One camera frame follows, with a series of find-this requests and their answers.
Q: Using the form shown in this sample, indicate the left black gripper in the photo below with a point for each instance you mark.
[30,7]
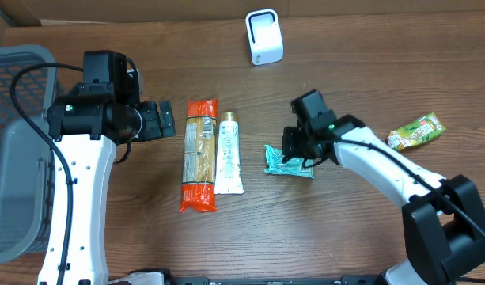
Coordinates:
[165,119]

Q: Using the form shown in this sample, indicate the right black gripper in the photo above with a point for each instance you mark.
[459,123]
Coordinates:
[293,150]

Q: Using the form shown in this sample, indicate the teal snack packet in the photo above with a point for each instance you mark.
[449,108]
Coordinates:
[294,167]

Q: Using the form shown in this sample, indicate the orange spaghetti packet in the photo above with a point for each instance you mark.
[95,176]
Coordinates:
[198,179]

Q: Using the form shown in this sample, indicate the white tube gold cap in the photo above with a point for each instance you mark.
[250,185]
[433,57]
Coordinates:
[228,165]

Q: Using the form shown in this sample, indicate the green juice carton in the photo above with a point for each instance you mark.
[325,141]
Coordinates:
[418,132]

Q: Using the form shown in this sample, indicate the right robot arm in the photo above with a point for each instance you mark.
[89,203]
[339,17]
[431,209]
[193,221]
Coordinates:
[443,219]

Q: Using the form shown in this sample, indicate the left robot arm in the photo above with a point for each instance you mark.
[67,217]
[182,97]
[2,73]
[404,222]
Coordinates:
[86,130]

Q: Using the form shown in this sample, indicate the white barcode scanner stand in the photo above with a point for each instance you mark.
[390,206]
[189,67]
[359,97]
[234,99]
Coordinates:
[264,37]

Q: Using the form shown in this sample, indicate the grey plastic shopping basket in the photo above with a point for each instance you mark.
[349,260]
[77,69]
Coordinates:
[26,165]

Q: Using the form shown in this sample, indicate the cardboard back panel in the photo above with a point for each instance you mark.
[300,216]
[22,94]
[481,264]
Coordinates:
[32,12]

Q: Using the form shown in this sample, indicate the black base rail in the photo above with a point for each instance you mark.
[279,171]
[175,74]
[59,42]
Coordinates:
[344,280]

